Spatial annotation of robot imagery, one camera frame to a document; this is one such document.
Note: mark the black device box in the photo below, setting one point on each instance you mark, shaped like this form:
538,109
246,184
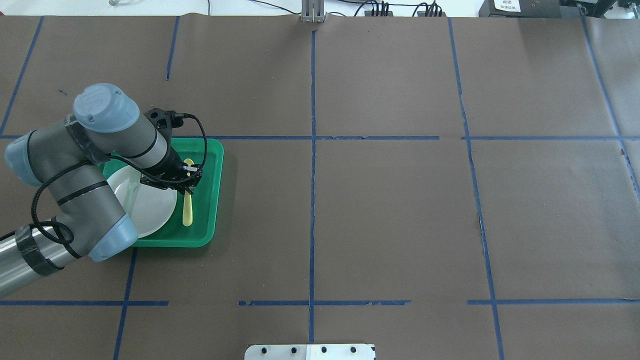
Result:
544,9

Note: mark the white round plate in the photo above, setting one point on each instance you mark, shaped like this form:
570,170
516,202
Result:
148,207

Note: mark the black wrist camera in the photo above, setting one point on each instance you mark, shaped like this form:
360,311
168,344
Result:
165,121

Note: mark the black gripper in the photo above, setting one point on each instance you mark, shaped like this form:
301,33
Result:
170,166

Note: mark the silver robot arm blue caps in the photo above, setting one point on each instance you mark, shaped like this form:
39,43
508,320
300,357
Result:
74,212

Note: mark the yellow plastic spoon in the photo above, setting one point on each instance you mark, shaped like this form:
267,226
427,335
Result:
188,210

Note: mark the aluminium frame post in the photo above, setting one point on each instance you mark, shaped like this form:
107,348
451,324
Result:
313,11

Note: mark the brown paper table cover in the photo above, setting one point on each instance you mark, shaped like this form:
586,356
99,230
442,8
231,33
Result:
443,188

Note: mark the black power strip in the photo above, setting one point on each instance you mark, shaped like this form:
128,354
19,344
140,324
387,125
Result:
382,9

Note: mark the green plastic tray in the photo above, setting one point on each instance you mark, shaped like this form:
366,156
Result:
204,200

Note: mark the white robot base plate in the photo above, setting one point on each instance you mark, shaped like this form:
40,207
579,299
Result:
331,351

